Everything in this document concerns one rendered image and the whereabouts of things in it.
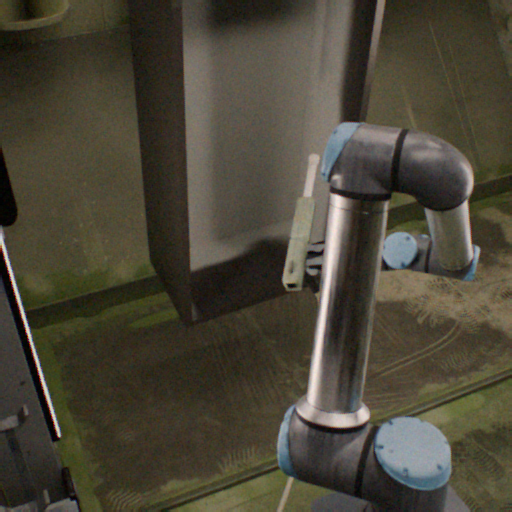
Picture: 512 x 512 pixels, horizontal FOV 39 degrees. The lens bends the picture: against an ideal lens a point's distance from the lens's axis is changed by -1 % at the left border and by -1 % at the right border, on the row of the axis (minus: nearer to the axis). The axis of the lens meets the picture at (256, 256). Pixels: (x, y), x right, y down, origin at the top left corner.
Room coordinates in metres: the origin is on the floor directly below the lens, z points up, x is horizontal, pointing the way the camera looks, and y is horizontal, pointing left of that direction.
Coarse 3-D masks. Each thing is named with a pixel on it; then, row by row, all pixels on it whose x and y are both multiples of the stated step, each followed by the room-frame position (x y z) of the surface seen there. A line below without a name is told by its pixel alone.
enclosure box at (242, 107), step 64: (128, 0) 2.02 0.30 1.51; (192, 0) 2.12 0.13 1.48; (256, 0) 2.20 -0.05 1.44; (320, 0) 2.26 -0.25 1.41; (384, 0) 1.95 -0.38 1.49; (192, 64) 2.15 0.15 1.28; (256, 64) 2.25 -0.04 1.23; (320, 64) 2.27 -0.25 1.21; (192, 128) 2.19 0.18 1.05; (256, 128) 2.30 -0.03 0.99; (320, 128) 2.27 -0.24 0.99; (192, 192) 2.24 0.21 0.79; (256, 192) 2.36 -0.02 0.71; (320, 192) 2.27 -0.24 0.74; (192, 256) 2.24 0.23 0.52; (256, 256) 2.24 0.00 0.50; (320, 256) 2.24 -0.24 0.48; (192, 320) 1.93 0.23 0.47
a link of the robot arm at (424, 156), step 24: (408, 144) 1.15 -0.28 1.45; (432, 144) 1.15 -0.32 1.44; (408, 168) 1.12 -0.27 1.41; (432, 168) 1.12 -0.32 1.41; (456, 168) 1.14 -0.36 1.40; (408, 192) 1.13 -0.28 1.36; (432, 192) 1.12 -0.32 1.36; (456, 192) 1.13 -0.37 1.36; (432, 216) 1.23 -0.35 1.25; (456, 216) 1.21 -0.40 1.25; (432, 240) 1.35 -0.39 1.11; (456, 240) 1.29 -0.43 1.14; (432, 264) 1.46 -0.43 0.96; (456, 264) 1.39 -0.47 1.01
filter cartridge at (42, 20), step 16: (0, 0) 2.77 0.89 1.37; (16, 0) 2.75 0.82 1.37; (32, 0) 2.78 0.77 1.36; (48, 0) 2.81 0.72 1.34; (64, 0) 2.89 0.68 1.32; (0, 16) 2.77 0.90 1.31; (16, 16) 2.77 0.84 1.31; (32, 16) 2.79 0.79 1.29; (48, 16) 2.80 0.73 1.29; (64, 16) 2.86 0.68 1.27; (32, 32) 2.92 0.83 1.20
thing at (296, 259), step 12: (312, 156) 2.02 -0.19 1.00; (312, 168) 1.98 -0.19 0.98; (312, 180) 1.94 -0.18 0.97; (300, 204) 1.84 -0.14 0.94; (312, 204) 1.84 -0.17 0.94; (300, 216) 1.80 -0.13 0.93; (312, 216) 1.82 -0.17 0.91; (300, 228) 1.76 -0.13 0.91; (300, 240) 1.71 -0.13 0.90; (288, 252) 1.69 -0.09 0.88; (300, 252) 1.67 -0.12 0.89; (288, 264) 1.64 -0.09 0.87; (300, 264) 1.64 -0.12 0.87; (288, 276) 1.61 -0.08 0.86; (300, 276) 1.61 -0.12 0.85; (312, 276) 1.72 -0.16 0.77; (288, 288) 1.60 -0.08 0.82; (300, 288) 1.60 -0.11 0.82; (312, 288) 1.73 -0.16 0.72
